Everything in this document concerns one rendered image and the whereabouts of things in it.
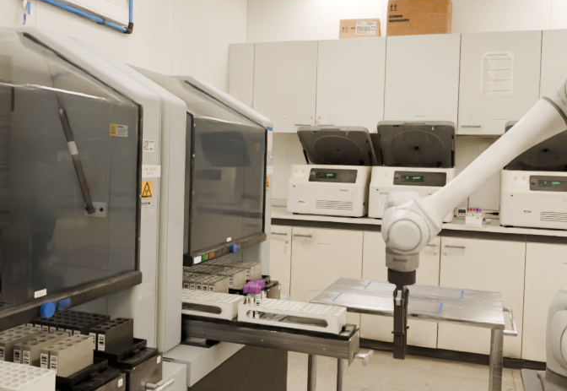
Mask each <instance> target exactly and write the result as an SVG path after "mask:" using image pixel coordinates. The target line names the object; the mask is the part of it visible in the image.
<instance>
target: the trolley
mask: <svg viewBox="0 0 567 391"><path fill-rule="evenodd" d="M407 287H408V289H409V297H408V319H413V320H420V321H428V322H435V323H448V324H456V325H463V326H471V327H478V328H486V329H491V337H490V358H489V391H501V388H502V366H503V346H504V336H511V337H516V336H517V332H516V324H515V320H514V316H513V312H512V308H511V307H502V301H501V295H500V292H497V291H480V290H471V289H462V288H453V287H444V286H435V285H419V284H414V285H407ZM394 289H396V286H395V285H394V284H390V283H389V282H388V281H383V280H367V279H357V278H349V277H340V278H339V279H338V280H336V281H335V282H334V283H332V284H331V285H329V286H328V287H327V288H326V289H325V290H324V291H322V292H321V293H320V294H318V295H317V296H316V297H314V298H313V299H312V300H310V301H309V303H313V304H321V305H328V306H335V307H346V308H347V312H355V313H363V314H370V315H377V316H385V317H392V318H393V291H394ZM503 312H509V314H510V323H511V327H512V330H505V319H504V313H503ZM316 361H317V355H311V354H308V374H307V391H316ZM343 385H344V359H340V358H338V359H337V391H343Z"/></svg>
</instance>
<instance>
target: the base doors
mask: <svg viewBox="0 0 567 391"><path fill-rule="evenodd" d="M271 232H276V233H284V234H285V233H287V236H285V235H276V234H271V236H270V266H269V275H271V279H270V280H278V283H279V284H280V283H281V292H280V294H284V295H290V301H297V302H305V303H309V301H310V300H312V299H313V298H314V297H316V296H317V295H318V294H320V293H321V292H322V291H324V290H325V289H326V288H327V287H328V286H329V285H331V284H332V283H334V282H335V281H336V280H338V279H339V278H340V277H349V278H357V279H367V280H383V281H387V269H388V268H387V266H385V264H386V260H385V258H386V257H385V256H386V251H385V248H386V244H385V242H384V240H383V238H382V234H381V233H378V232H366V231H365V232H362V231H340V230H327V229H314V228H301V227H290V226H278V225H271ZM363 233H364V244H363ZM296 234H298V235H306V236H309V235H311V237H305V236H294V235H296ZM286 241H289V243H287V244H286V243H285V242H286ZM316 242H325V243H331V246H324V245H317V244H316ZM428 244H432V245H433V244H435V245H436V247H430V246H425V247H423V248H422V249H421V250H420V251H419V267H418V268H417V269H416V283H415V284H419V285H435V286H439V275H440V286H444V287H453V288H462V289H471V290H480V291H497V292H500V295H501V301H502V307H511V308H512V312H513V316H514V320H515V324H516V332H517V336H516V337H511V336H504V346H503V356H505V357H512V358H518V359H525V360H532V361H544V362H547V357H546V327H547V317H548V308H549V306H550V303H551V301H552V300H553V298H554V296H555V294H556V293H557V292H558V291H559V290H561V289H562V288H563V287H564V286H567V265H563V264H561V262H567V246H563V245H551V244H539V243H527V244H526V243H525V242H502V241H489V240H477V239H464V238H451V237H441V250H440V237H436V236H435V237H434V238H433V239H432V240H431V241H430V242H429V243H428ZM445 245H448V246H459V247H461V246H464V247H465V248H455V247H445ZM284 246H286V247H287V251H286V254H284ZM525 252H526V266H525ZM291 253H292V255H291ZM434 253H436V256H434ZM444 253H447V255H446V256H445V255H444ZM362 260H363V269H362ZM524 272H525V286H524ZM290 281H291V284H290ZM523 292H524V306H523ZM522 313H523V326H522ZM360 314H361V319H360ZM346 323H349V324H357V328H359V337H360V338H364V339H375V340H381V341H387V342H393V334H392V331H393V318H392V317H385V316H377V315H370V314H363V313H355V312H346ZM407 326H409V329H407V345H417V346H423V347H429V348H436V342H437V323H435V322H428V321H420V320H413V319H408V324H407ZM521 333H522V345H521ZM490 337H491V329H486V328H478V327H471V326H463V325H456V324H448V323H438V342H437V348H440V349H447V350H459V351H466V352H472V353H479V354H486V355H490Z"/></svg>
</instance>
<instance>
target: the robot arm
mask: <svg viewBox="0 0 567 391"><path fill-rule="evenodd" d="M565 129H567V75H566V76H565V77H564V78H563V79H561V80H560V81H559V82H558V83H557V84H556V85H555V86H554V87H553V88H552V89H551V90H550V91H549V92H548V93H547V94H546V95H544V96H543V97H542V98H541V99H540V100H539V101H538V102H537V103H536V104H535V105H534V106H533V107H532V108H531V109H530V111H529V112H528V113H527V114H526V115H525V116H524V117H523V118H522V119H521V120H520V121H519V122H518V123H517V124H516V125H515V126H514V127H513V128H511V129H510V130H509V131H508V132H507V133H506V134H504V135H503V136H502V137H501V138H500V139H498V140H497V141H496V142H495V143H494V144H492V145H491V146H490V147H489V148H488V149H486V150H485V151H484V152H483V153H482V154H481V155H480V156H479V157H478V158H477V159H476V160H475V161H474V162H473V163H472V164H470V165H469V166H468V167H467V168H466V169H465V170H464V171H462V172H461V173H460V174H459V175H458V176H457V177H456V178H454V179H453V180H452V181H451V182H449V183H448V184H447V185H445V186H444V187H443V188H442V189H440V190H439V191H437V192H436V193H433V194H432V195H430V196H428V197H425V198H421V197H419V193H418V192H416V191H414V190H410V189H396V190H392V191H390V192H389V193H388V195H387V198H386V202H385V205H384V212H383V215H382V225H381V234H382V238H383V240H384V242H385V244H386V248H385V251H386V256H385V257H386V258H385V260H386V264H385V266H387V268H388V269H387V281H388V282H389V283H390V284H394V285H395V286H396V289H394V291H393V331H392V332H391V333H392V334H393V359H399V360H404V359H405V355H406V354H407V329H409V326H407V324H408V297H409V289H408V287H407V285H414V284H415V283H416V269H417V268H418V267H419V251H420V250H421V249H422V248H423V247H425V246H427V245H428V243H429V242H430V241H431V240H432V239H433V238H434V237H435V236H436V235H437V234H438V233H439V232H440V231H441V226H442V222H443V220H444V218H445V217H446V216H447V215H448V214H449V213H450V212H451V211H452V210H453V209H454V208H456V207H457V206H458V205H459V204H460V203H462V202H463V201H464V200H465V199H466V198H468V197H469V196H470V195H471V194H472V193H474V192H475V191H476V190H477V189H478V188H480V187H481V186H482V185H483V184H484V183H486V181H487V180H488V179H490V178H491V177H492V176H493V175H495V174H496V173H497V172H498V171H500V170H501V169H502V168H503V167H504V166H506V165H507V164H508V163H509V162H511V161H512V160H513V159H515V158H516V157H517V156H518V155H520V154H521V153H522V152H524V151H526V150H527V149H529V148H531V147H532V146H534V145H536V144H538V143H540V142H542V141H543V140H545V139H547V138H550V137H552V136H554V135H555V134H557V133H560V132H563V131H564V130H565ZM546 357H547V365H546V371H537V378H539V379H540V381H541V384H542V387H543V391H567V286H564V287H563V288H562V289H561V290H559V291H558V292H557V293H556V294H555V296H554V298H553V300H552V301H551V303H550V306H549V308H548V317H547V327H546Z"/></svg>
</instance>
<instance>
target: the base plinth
mask: <svg viewBox="0 0 567 391"><path fill-rule="evenodd" d="M359 348H363V349H370V350H381V351H388V352H393V342H387V341H381V340H375V339H364V338H360V337H359ZM407 355H413V356H425V357H431V358H437V359H444V360H450V361H462V362H468V363H475V364H481V365H487V366H489V358H490V355H486V354H479V353H472V352H466V351H459V350H447V349H440V348H437V347H436V348H429V347H423V346H417V345H407ZM546 365H547V362H544V361H532V360H525V359H518V358H512V357H505V356H503V366H502V367H505V368H512V369H518V370H521V369H531V370H537V371H546Z"/></svg>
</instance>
